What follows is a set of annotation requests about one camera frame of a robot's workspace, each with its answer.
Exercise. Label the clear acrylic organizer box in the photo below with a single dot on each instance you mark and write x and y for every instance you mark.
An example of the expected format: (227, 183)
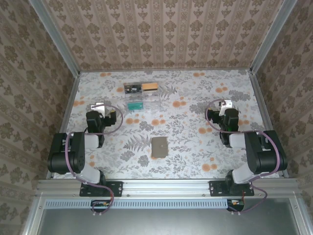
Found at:
(151, 102)

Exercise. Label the grey folding card holder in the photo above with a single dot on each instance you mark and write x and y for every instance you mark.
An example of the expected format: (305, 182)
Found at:
(160, 147)

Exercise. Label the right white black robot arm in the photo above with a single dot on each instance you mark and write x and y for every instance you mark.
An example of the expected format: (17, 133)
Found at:
(264, 156)

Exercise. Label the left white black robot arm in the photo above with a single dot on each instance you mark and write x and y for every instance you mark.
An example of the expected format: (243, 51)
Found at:
(58, 151)

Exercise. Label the teal card with black stripe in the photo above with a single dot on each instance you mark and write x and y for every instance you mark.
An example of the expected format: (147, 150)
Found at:
(135, 105)

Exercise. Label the tan wooden block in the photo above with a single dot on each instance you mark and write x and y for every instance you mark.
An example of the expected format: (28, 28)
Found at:
(150, 86)

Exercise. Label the grey metal sheet panel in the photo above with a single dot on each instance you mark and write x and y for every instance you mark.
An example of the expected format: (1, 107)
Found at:
(166, 222)

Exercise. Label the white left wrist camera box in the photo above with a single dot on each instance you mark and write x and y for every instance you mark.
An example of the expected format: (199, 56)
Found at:
(97, 107)

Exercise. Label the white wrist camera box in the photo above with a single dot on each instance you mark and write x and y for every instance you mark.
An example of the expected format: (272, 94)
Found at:
(226, 105)
(97, 107)

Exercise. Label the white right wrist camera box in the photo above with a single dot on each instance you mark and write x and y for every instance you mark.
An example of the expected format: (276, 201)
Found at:
(226, 105)

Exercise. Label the aluminium table side rail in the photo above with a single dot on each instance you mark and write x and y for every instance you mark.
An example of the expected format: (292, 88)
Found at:
(260, 98)
(73, 90)

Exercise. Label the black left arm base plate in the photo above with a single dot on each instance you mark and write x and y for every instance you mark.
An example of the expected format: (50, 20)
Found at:
(115, 188)

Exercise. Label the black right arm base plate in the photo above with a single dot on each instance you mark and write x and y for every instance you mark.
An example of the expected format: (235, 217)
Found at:
(216, 188)

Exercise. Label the aluminium mounting rail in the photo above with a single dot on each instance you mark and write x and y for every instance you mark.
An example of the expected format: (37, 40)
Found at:
(166, 187)

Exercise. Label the aluminium frame post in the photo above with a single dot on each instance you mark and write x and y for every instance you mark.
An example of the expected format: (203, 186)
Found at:
(53, 36)
(271, 36)

